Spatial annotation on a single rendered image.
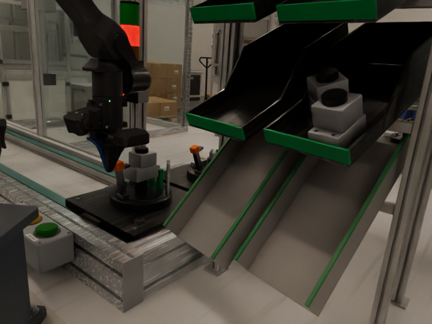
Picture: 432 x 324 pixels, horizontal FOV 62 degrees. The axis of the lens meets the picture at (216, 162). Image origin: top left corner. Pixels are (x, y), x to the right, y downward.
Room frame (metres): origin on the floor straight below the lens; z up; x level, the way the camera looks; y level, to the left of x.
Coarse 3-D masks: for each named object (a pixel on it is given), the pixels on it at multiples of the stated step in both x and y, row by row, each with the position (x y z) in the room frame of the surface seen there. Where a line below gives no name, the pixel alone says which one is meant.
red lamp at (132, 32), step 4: (124, 28) 0.96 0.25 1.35; (128, 28) 0.96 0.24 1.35; (132, 28) 0.96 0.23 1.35; (136, 28) 0.97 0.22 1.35; (128, 32) 0.96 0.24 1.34; (132, 32) 0.96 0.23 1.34; (136, 32) 0.97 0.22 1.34; (128, 36) 0.96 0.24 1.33; (132, 36) 0.96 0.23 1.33; (136, 36) 0.97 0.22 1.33; (132, 40) 0.96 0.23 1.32; (136, 40) 0.97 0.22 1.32; (132, 44) 0.96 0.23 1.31; (136, 44) 0.97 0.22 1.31
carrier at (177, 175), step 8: (216, 152) 0.97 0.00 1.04; (208, 160) 0.97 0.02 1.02; (176, 168) 1.02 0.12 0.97; (184, 168) 1.03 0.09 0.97; (192, 168) 0.98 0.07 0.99; (176, 176) 0.96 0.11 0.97; (184, 176) 0.96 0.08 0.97; (192, 176) 0.93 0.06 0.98; (176, 184) 0.89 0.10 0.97; (184, 184) 0.89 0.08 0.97; (192, 184) 0.90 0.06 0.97
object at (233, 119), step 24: (288, 24) 0.74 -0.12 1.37; (312, 24) 0.70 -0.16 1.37; (336, 24) 0.66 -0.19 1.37; (264, 48) 0.71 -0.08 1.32; (288, 48) 0.75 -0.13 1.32; (312, 48) 0.59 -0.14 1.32; (240, 72) 0.67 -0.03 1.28; (264, 72) 0.71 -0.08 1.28; (288, 72) 0.70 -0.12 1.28; (312, 72) 0.60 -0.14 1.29; (216, 96) 0.63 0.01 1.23; (240, 96) 0.65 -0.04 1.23; (264, 96) 0.62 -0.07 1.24; (288, 96) 0.56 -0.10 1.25; (192, 120) 0.58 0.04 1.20; (216, 120) 0.54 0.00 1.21; (240, 120) 0.56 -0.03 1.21; (264, 120) 0.53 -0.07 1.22
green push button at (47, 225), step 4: (40, 224) 0.62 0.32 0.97; (44, 224) 0.62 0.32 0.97; (48, 224) 0.62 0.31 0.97; (52, 224) 0.62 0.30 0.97; (56, 224) 0.62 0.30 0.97; (36, 228) 0.60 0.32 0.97; (40, 228) 0.60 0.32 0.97; (44, 228) 0.61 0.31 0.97; (48, 228) 0.61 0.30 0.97; (52, 228) 0.61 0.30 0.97; (56, 228) 0.61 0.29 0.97; (36, 232) 0.60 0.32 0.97; (40, 232) 0.59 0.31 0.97; (44, 232) 0.59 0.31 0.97; (48, 232) 0.60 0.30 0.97; (52, 232) 0.60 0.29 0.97; (56, 232) 0.61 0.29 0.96; (40, 236) 0.59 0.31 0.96; (44, 236) 0.59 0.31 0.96
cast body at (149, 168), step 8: (136, 152) 0.76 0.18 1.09; (144, 152) 0.76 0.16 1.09; (152, 152) 0.78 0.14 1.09; (136, 160) 0.75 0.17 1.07; (144, 160) 0.75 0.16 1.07; (152, 160) 0.77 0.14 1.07; (128, 168) 0.75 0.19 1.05; (136, 168) 0.74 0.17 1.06; (144, 168) 0.75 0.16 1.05; (152, 168) 0.77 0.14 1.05; (128, 176) 0.75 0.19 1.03; (136, 176) 0.74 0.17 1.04; (144, 176) 0.75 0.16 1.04; (152, 176) 0.77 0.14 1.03
